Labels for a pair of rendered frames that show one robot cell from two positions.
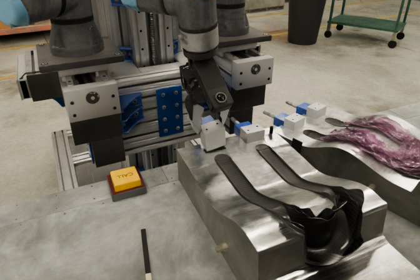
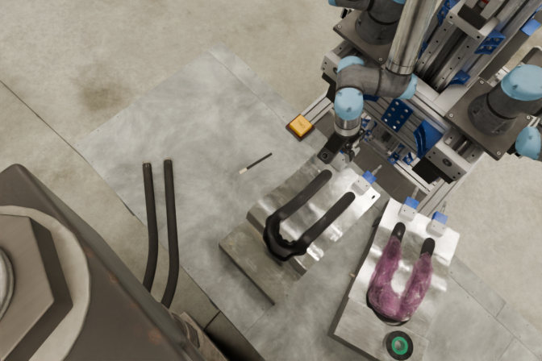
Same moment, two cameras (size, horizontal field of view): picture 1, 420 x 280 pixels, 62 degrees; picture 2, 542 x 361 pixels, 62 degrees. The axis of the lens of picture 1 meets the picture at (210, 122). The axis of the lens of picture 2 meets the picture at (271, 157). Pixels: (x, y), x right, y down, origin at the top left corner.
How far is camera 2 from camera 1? 1.05 m
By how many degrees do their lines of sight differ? 51
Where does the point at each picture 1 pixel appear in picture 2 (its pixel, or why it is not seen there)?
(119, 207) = (281, 133)
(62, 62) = (348, 35)
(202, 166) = (314, 165)
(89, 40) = (374, 35)
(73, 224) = (261, 118)
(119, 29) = (431, 31)
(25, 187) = not seen: hidden behind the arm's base
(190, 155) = not seen: hidden behind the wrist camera
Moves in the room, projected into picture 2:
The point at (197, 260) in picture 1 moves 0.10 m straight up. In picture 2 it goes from (263, 188) to (264, 178)
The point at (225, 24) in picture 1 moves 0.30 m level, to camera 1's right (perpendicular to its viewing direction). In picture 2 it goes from (477, 114) to (527, 197)
